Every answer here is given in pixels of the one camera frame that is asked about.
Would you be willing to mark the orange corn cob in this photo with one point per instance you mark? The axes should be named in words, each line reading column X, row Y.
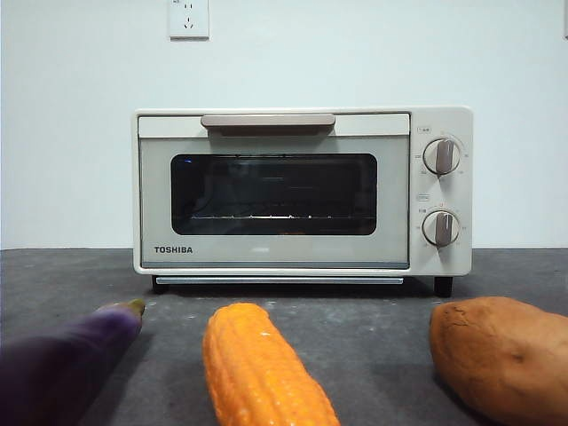
column 257, row 368

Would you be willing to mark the beige oven control knob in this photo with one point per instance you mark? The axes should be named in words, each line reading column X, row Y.
column 441, row 156
column 440, row 228

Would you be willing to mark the silver oven crumb tray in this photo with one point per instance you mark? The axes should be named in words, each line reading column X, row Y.
column 275, row 280

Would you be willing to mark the brown sweet potato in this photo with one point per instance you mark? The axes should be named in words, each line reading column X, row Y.
column 501, row 355

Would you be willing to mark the cream Toshiba toaster oven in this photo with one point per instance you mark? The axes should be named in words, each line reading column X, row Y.
column 439, row 119

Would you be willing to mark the purple eggplant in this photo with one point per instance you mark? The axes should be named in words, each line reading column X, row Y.
column 84, row 355

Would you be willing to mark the white wall socket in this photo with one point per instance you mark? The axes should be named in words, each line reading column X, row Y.
column 188, row 20

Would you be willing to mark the oven door with glass window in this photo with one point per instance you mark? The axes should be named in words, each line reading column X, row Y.
column 275, row 253

